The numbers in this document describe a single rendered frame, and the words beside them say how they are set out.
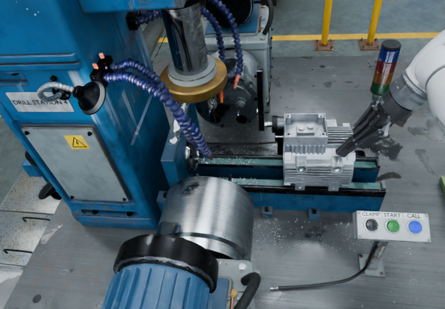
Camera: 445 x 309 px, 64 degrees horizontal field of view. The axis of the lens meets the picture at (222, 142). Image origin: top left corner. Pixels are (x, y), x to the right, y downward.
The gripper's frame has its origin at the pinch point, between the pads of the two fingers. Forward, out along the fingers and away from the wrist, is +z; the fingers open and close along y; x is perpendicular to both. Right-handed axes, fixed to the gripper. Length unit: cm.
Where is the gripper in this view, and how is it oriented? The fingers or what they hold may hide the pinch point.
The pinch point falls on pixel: (347, 147)
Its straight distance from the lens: 106.6
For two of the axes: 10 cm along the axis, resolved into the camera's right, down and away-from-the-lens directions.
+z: -4.1, 5.8, 7.0
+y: -1.2, 7.3, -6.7
